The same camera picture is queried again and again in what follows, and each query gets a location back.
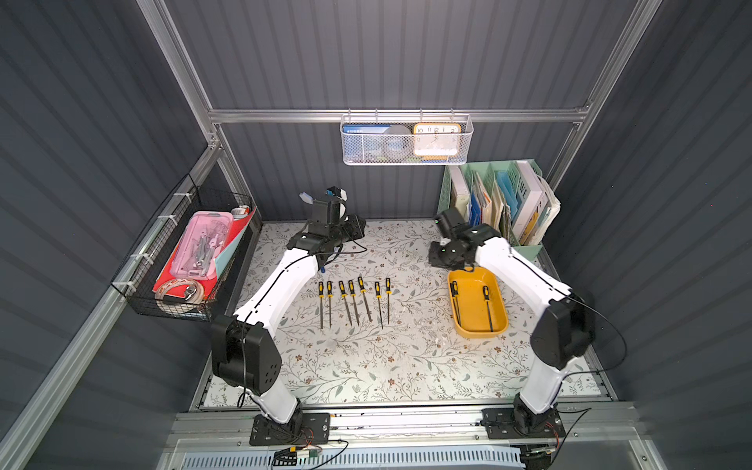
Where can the yellow plastic storage tray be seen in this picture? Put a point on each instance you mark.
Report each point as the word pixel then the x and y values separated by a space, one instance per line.
pixel 474 321

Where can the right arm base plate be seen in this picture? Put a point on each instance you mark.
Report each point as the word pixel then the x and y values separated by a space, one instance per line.
pixel 519 423

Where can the white mesh wall basket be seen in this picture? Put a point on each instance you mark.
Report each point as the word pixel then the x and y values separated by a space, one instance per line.
pixel 410 121

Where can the red folder in basket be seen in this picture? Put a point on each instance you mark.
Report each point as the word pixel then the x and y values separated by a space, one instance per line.
pixel 173 290

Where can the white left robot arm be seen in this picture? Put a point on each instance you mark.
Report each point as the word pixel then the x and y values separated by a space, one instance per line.
pixel 244 353

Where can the file tool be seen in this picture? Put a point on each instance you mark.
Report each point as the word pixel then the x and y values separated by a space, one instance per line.
pixel 487 300
pixel 378 294
pixel 320 287
pixel 329 292
pixel 352 290
pixel 455 301
pixel 388 282
pixel 363 291
pixel 344 296

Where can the blue box in mesh basket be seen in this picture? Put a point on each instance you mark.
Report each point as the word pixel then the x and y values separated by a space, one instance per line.
pixel 362 143

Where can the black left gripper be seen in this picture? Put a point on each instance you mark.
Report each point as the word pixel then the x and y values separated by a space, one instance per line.
pixel 325 213

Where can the pink plastic tool case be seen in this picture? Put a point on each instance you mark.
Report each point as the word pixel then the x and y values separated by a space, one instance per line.
pixel 202 241

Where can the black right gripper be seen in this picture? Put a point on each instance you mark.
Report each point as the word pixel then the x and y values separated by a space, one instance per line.
pixel 447 222

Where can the grey tape roll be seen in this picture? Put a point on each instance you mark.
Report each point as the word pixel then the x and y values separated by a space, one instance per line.
pixel 397 142

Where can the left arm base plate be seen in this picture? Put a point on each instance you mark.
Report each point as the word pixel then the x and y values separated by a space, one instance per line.
pixel 303 429

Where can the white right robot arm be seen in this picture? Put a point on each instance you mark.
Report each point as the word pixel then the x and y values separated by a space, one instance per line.
pixel 565 326

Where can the white book in organizer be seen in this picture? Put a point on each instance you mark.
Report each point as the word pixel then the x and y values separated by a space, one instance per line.
pixel 537 205

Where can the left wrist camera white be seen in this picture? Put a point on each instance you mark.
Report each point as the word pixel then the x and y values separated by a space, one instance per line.
pixel 340 196

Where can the green file organizer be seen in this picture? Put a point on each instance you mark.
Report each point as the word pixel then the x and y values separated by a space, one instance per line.
pixel 504 173

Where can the yellow white clock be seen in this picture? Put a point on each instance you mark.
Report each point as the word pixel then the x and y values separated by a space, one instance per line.
pixel 436 140

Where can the black wire wall basket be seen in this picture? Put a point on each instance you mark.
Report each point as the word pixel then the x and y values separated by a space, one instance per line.
pixel 136 284

